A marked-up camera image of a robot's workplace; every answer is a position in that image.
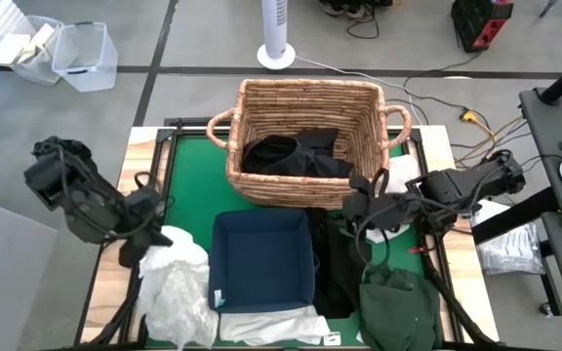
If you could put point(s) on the clear plastic bag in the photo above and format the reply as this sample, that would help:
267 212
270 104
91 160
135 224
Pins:
510 248

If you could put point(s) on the black aluminium table frame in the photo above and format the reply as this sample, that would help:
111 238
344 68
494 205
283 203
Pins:
183 121

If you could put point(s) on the black support beam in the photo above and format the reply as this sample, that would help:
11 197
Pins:
515 217

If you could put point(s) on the white garment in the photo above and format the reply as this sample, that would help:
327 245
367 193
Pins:
178 287
271 326
403 170

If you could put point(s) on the grey side table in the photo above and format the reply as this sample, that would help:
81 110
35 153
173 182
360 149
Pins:
554 136

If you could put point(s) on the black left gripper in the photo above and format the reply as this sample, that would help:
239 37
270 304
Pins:
144 207

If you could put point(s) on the dark green garment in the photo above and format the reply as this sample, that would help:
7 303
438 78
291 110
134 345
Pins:
398 312

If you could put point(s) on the navy blue fabric bin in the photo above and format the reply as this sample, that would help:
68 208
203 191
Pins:
261 258

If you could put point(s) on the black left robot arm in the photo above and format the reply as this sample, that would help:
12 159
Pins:
86 195

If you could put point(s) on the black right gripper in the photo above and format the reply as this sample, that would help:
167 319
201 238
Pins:
378 207

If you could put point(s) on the white tower fan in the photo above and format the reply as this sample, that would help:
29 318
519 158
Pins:
275 29

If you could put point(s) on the black caster wheel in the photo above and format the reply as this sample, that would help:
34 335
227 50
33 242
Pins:
547 308

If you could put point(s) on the clear plastic bin with cardboard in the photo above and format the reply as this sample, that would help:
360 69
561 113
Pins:
37 73

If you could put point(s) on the white cardboard pieces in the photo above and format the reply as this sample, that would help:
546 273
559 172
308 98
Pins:
8 49

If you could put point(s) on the black and red crate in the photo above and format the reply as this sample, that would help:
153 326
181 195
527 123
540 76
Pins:
481 24

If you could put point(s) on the empty clear plastic bin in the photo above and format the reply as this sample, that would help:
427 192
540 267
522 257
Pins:
86 58

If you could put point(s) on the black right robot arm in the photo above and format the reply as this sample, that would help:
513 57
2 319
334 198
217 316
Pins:
466 187

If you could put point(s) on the person's shoe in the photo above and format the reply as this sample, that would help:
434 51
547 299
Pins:
359 10
332 7

